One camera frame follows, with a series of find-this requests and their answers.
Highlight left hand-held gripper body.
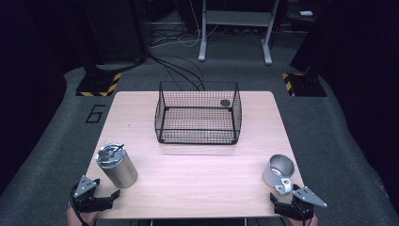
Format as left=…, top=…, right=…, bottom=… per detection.
left=70, top=174, right=114, bottom=215

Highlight black wire basket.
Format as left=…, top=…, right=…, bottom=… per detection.
left=154, top=80, right=243, bottom=146

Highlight black floor cables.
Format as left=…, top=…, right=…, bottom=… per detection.
left=147, top=27, right=206, bottom=92

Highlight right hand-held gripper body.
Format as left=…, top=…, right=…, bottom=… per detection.
left=275, top=186, right=328, bottom=221

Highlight white metal desk frame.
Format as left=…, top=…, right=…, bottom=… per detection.
left=198, top=0, right=280, bottom=66

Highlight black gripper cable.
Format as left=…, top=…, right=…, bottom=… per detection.
left=69, top=184, right=90, bottom=226

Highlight black stand with striped base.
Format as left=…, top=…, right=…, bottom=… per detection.
left=75, top=0, right=149, bottom=98
left=281, top=0, right=333, bottom=98

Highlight person's left hand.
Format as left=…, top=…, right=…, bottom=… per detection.
left=66, top=207, right=98, bottom=226

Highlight person's right hand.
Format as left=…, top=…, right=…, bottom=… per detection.
left=290, top=215, right=318, bottom=226

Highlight steel tumbler with clear lid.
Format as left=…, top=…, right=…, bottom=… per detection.
left=95, top=142, right=139, bottom=189

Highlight steel mug with handle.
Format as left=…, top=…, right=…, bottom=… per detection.
left=263, top=153, right=295, bottom=195

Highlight white floor cable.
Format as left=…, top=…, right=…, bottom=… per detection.
left=150, top=0, right=220, bottom=50

